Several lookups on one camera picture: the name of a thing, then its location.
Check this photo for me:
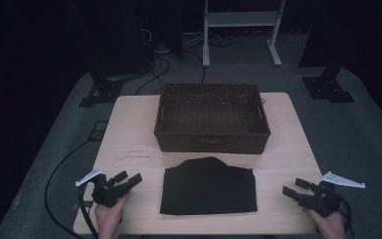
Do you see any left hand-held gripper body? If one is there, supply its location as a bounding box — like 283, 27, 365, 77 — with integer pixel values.
75, 166, 132, 209

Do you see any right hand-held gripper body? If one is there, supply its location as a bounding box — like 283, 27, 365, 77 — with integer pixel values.
299, 171, 366, 219

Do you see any black cloth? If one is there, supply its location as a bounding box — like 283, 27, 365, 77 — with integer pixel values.
159, 156, 259, 216

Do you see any brown wicker basket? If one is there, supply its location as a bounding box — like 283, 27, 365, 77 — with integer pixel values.
153, 83, 272, 155

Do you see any person's left hand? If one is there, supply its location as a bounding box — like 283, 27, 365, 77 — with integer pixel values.
94, 192, 132, 239

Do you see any person's right hand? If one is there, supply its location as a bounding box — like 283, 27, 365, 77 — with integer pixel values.
303, 208, 346, 239

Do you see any black stand base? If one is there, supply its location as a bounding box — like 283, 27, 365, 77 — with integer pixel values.
78, 71, 124, 109
300, 64, 356, 105

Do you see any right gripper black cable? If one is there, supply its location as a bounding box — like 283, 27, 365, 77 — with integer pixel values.
334, 190, 356, 239

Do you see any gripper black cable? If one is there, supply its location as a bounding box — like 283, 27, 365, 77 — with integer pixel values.
78, 183, 99, 239
334, 190, 356, 239

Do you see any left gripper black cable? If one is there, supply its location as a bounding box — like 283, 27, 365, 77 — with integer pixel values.
78, 183, 99, 239

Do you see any long black floor cable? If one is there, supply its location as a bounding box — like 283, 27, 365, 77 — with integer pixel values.
44, 138, 96, 239

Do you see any black floor cables bundle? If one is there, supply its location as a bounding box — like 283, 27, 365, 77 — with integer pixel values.
133, 28, 207, 97

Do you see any white metal stand frame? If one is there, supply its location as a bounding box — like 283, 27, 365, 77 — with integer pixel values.
202, 0, 287, 69

